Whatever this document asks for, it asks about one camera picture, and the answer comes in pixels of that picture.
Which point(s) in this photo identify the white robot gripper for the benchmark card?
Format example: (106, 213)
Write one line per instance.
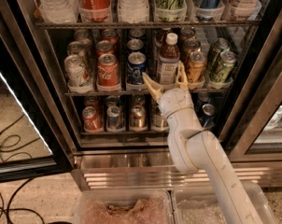
(176, 101)

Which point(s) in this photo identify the blue label tea bottle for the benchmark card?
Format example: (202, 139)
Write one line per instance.
(168, 57)

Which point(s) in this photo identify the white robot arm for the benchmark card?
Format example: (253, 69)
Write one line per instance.
(193, 148)

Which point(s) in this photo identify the rear brown tea bottle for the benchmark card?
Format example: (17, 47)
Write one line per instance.
(160, 36)

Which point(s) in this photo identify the top green bottle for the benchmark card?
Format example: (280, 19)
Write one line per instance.
(170, 10)

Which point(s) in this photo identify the top middle clear bottle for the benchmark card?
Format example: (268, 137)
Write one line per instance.
(133, 2)

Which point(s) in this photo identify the clear bottle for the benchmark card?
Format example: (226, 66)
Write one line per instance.
(133, 2)
(59, 11)

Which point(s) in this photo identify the stainless steel fridge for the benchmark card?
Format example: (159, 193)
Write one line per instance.
(128, 159)

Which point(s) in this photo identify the top red cola bottle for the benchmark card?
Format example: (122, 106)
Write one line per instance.
(95, 10)

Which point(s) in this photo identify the top left clear bottle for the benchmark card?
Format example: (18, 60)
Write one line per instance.
(59, 11)

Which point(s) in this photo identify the open glass fridge door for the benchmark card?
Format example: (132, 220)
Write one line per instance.
(35, 138)

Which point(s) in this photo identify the front gold can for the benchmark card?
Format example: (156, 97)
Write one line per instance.
(195, 64)

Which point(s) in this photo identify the gold can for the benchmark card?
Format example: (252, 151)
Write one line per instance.
(195, 64)
(138, 117)
(188, 46)

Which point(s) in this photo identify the bottom silver can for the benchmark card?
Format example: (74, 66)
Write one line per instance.
(159, 122)

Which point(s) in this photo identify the front blue soda can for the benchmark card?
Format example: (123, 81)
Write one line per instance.
(137, 64)

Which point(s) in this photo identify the bottom gold can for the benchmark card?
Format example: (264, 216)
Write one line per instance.
(138, 117)

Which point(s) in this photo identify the front green can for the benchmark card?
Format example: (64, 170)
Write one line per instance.
(223, 67)

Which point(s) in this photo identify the green can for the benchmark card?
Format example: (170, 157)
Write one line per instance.
(223, 67)
(215, 49)

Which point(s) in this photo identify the front red cola can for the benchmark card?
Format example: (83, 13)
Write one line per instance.
(108, 70)

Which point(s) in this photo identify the red cola can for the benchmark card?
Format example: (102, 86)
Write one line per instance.
(104, 47)
(108, 70)

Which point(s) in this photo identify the bottom white blue can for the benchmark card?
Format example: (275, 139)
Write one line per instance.
(114, 118)

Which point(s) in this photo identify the bottom red can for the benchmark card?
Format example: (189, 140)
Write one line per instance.
(92, 121)

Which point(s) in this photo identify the top blue energy can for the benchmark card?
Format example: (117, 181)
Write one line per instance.
(208, 10)

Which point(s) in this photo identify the front white soda can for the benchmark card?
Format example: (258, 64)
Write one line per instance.
(77, 71)

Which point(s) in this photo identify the right clear plastic bin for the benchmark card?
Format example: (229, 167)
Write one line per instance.
(199, 205)

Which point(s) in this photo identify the clear plastic bin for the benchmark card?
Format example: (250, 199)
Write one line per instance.
(199, 205)
(124, 206)

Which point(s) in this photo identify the left clear plastic bin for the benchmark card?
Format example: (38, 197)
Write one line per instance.
(124, 206)

